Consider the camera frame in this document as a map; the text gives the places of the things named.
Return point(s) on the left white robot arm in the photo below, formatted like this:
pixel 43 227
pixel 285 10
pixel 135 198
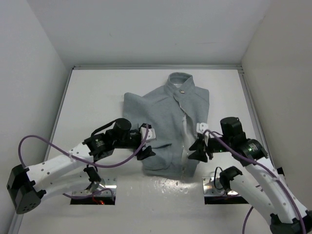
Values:
pixel 74 173

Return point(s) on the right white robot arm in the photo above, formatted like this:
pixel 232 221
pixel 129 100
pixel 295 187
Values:
pixel 270 196

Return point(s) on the metal base plate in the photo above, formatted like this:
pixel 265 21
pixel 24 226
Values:
pixel 106 182
pixel 212 187

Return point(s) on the grey zip jacket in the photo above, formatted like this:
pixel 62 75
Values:
pixel 173 110

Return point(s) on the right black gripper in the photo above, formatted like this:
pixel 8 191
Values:
pixel 199 146

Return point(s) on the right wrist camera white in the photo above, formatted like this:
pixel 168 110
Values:
pixel 202 132

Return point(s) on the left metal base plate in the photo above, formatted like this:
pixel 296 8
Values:
pixel 106 182

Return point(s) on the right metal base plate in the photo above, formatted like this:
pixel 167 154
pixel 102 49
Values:
pixel 212 187

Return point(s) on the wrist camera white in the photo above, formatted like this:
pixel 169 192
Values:
pixel 202 132
pixel 147 133

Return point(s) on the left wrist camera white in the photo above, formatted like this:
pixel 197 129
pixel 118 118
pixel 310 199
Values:
pixel 147 133

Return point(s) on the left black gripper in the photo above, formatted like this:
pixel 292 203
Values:
pixel 147 151

